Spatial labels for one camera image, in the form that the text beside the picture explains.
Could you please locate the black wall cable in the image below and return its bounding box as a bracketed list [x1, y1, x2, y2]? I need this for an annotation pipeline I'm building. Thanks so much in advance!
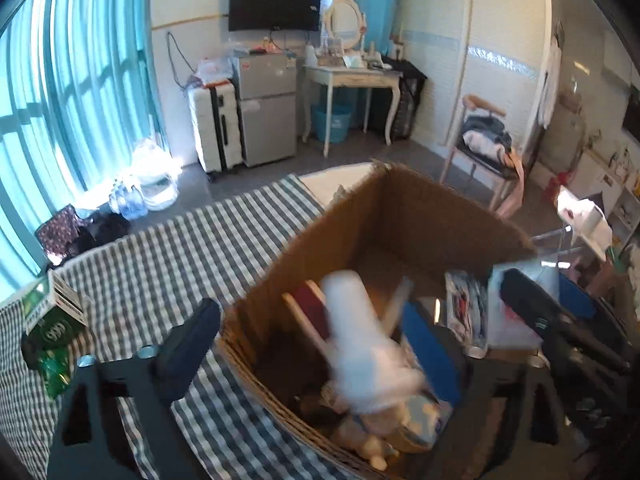
[166, 30, 190, 92]

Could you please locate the pink garment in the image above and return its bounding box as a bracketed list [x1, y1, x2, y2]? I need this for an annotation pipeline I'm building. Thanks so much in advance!
[497, 152, 527, 218]

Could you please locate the white towel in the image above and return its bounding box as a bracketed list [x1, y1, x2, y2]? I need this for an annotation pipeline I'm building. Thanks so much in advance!
[320, 269, 436, 413]

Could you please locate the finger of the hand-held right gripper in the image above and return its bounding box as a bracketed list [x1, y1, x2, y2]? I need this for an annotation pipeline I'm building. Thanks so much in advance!
[500, 268, 633, 376]

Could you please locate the floral bag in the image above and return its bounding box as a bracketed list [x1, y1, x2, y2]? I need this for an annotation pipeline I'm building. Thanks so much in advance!
[35, 205, 81, 266]

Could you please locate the white plastic bag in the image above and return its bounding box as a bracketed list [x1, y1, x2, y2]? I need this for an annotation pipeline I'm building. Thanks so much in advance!
[131, 137, 182, 211]

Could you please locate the oval table mirror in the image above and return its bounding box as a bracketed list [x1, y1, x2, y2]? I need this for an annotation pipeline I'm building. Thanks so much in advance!
[322, 0, 368, 56]

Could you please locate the checked bed sheet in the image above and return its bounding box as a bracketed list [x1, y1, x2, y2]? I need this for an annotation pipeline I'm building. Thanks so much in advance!
[0, 175, 361, 480]

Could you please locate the wooden chair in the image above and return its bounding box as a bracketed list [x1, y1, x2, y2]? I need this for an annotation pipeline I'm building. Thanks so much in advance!
[440, 94, 526, 213]

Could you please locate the light blue patterned cloth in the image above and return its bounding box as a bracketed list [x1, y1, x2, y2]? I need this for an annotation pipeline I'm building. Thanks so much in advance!
[400, 392, 453, 448]

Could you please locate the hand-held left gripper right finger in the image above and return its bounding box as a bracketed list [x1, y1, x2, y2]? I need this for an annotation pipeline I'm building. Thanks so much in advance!
[400, 302, 563, 480]

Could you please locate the brown cardboard box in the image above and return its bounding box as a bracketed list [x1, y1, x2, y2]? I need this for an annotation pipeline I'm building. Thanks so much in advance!
[215, 160, 538, 480]

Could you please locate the black wall television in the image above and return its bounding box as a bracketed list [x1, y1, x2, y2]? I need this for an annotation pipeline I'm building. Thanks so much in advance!
[228, 0, 322, 33]

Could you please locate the silver small fridge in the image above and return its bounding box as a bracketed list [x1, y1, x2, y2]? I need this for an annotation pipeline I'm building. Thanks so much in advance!
[231, 52, 299, 168]

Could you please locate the printed plastic packet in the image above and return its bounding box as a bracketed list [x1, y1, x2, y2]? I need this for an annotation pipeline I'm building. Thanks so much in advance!
[445, 270, 490, 358]

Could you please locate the white suitcase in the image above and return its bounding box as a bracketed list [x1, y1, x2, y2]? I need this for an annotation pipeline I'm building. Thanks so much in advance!
[187, 81, 246, 176]

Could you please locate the maroon booklet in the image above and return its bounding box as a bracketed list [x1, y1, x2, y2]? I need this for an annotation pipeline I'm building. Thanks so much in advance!
[292, 285, 332, 342]

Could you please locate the black hanging bag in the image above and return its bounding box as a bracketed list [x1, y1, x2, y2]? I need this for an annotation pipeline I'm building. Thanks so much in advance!
[390, 60, 428, 141]

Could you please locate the green foil packet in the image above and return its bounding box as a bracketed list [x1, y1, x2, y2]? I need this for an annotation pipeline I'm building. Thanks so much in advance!
[35, 345, 76, 401]

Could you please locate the clear plastic bag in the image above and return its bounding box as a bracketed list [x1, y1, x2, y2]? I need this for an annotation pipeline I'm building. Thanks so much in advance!
[192, 57, 235, 88]

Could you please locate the white dressing table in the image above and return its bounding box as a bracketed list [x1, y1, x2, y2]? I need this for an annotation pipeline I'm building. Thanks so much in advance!
[301, 57, 403, 158]

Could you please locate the blue plastic basket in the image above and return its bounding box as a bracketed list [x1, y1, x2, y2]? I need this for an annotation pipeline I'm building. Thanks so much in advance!
[311, 102, 353, 143]

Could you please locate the white sliding wardrobe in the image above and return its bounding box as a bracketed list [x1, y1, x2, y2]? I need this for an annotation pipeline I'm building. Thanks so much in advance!
[400, 0, 556, 153]

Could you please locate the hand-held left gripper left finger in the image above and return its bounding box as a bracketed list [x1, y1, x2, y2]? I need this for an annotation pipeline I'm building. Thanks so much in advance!
[47, 299, 222, 480]

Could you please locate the white plastic packet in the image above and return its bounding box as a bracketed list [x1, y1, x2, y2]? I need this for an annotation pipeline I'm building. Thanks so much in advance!
[487, 260, 562, 352]

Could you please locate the pile of clothes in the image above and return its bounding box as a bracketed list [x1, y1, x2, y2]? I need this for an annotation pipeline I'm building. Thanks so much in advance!
[460, 115, 513, 163]

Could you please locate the pack of water bottles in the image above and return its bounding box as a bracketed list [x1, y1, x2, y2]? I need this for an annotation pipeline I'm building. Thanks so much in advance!
[109, 175, 148, 221]

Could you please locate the teal window curtain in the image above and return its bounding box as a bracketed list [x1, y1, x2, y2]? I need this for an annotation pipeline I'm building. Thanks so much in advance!
[0, 0, 166, 306]

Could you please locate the green medicine box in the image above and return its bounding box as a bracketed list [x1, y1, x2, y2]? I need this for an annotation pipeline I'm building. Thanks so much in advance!
[20, 267, 93, 356]

